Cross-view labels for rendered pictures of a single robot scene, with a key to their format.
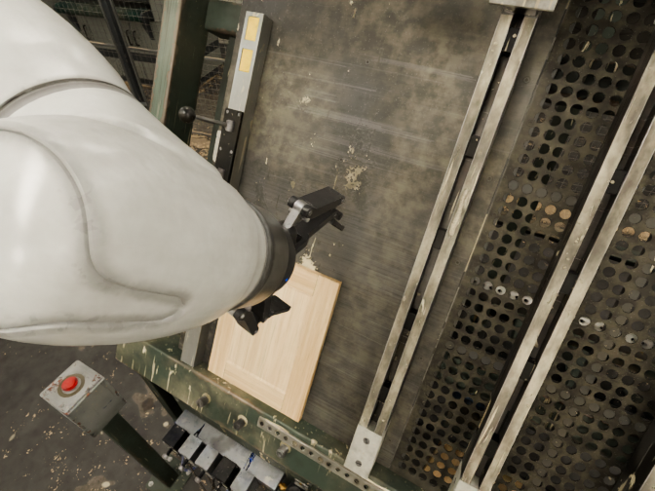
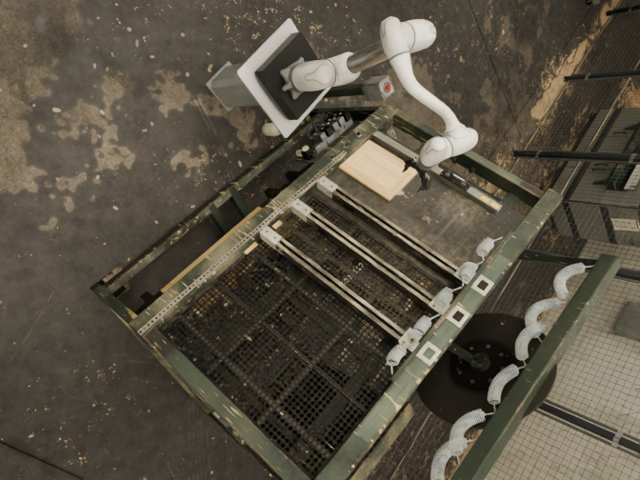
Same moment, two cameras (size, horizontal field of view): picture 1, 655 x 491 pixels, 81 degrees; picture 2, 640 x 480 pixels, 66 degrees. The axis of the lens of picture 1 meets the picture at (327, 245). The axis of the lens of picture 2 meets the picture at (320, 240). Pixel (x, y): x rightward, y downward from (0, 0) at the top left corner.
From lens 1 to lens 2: 2.21 m
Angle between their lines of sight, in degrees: 8
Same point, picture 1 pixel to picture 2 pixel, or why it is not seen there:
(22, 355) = not seen: hidden behind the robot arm
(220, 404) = (354, 139)
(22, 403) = (367, 28)
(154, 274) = (430, 152)
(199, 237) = (431, 157)
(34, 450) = (343, 30)
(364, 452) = (327, 184)
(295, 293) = (390, 184)
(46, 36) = (459, 150)
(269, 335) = (376, 169)
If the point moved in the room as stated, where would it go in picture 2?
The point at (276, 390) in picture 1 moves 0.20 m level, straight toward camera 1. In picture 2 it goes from (353, 163) to (330, 157)
